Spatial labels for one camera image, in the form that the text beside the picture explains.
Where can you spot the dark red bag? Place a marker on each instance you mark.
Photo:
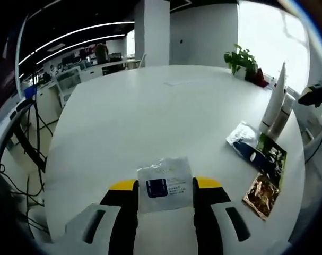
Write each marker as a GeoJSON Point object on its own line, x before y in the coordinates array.
{"type": "Point", "coordinates": [257, 78]}

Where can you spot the green potted plant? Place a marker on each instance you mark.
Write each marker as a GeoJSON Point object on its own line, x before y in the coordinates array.
{"type": "Point", "coordinates": [241, 57]}

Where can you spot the green black skincare sachet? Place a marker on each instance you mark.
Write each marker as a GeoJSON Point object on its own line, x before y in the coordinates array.
{"type": "Point", "coordinates": [274, 156]}

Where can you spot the small white skincare sachet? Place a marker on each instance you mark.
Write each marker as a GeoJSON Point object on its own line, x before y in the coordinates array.
{"type": "Point", "coordinates": [166, 186]}

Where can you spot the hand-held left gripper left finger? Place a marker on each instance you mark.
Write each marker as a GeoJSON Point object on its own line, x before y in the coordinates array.
{"type": "Point", "coordinates": [123, 220]}

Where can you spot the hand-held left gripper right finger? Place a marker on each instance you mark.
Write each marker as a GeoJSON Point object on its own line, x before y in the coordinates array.
{"type": "Point", "coordinates": [205, 220]}

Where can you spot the long ceiling light strip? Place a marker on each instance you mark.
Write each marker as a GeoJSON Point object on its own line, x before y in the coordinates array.
{"type": "Point", "coordinates": [83, 42]}
{"type": "Point", "coordinates": [78, 30]}

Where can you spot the small white skincare spray bottle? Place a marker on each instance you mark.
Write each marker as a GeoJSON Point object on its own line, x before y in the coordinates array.
{"type": "Point", "coordinates": [282, 117]}

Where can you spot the white skincare tube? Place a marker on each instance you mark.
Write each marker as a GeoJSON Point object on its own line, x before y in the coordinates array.
{"type": "Point", "coordinates": [274, 103]}

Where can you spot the blue box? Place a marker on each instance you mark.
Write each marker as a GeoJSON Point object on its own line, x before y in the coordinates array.
{"type": "Point", "coordinates": [30, 92]}

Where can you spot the background white mesh chair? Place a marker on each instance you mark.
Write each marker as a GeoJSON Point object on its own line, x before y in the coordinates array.
{"type": "Point", "coordinates": [68, 83]}

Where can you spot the silver blue skincare sachet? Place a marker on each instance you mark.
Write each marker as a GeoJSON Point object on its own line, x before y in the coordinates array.
{"type": "Point", "coordinates": [245, 140]}

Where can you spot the small clear bottle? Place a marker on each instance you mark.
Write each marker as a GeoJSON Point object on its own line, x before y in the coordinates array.
{"type": "Point", "coordinates": [272, 83]}

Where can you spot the row of white office desks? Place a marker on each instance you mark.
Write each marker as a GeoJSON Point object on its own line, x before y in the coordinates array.
{"type": "Point", "coordinates": [113, 67]}

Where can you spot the gold foil skincare sachet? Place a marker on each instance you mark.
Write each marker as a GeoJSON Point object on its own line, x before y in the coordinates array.
{"type": "Point", "coordinates": [261, 196]}

